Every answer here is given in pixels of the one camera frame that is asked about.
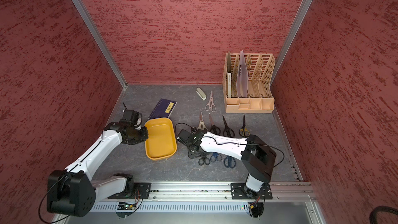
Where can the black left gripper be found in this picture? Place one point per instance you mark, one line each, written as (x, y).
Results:
(144, 137)

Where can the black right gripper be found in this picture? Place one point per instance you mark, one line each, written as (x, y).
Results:
(192, 155)

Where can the small grey handled scissors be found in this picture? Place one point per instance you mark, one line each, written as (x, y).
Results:
(203, 160)

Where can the cream handled kitchen scissors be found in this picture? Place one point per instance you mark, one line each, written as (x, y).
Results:
(202, 125)

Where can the yellow plastic storage box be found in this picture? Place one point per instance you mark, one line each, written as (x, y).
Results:
(161, 143)

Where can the small teal handled scissors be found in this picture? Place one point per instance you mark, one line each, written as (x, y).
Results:
(229, 162)

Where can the pink handled scissors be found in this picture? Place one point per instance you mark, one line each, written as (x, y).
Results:
(210, 106)

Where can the yellow and black scissors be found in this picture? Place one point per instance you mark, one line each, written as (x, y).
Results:
(243, 132)

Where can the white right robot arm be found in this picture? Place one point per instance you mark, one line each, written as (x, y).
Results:
(258, 158)

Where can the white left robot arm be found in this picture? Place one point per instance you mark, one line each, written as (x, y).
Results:
(73, 192)

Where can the dark blue book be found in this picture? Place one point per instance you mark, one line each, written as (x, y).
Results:
(163, 109)

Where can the beige stapler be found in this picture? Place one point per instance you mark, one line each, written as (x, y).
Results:
(201, 93)

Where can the grey folder in organizer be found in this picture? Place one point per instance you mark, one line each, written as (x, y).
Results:
(242, 77)

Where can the white book in organizer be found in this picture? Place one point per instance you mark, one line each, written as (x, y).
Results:
(229, 76)

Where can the beige plastic file organizer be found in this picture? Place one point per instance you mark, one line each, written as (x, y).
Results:
(260, 100)

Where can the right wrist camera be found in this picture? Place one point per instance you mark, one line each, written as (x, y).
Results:
(190, 138)

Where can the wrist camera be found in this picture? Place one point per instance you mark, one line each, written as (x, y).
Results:
(132, 118)
(190, 138)

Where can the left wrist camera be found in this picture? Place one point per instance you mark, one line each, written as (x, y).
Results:
(132, 118)

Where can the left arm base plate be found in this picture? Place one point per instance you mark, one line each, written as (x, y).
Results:
(138, 192)

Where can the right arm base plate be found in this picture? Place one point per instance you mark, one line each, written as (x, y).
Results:
(250, 192)

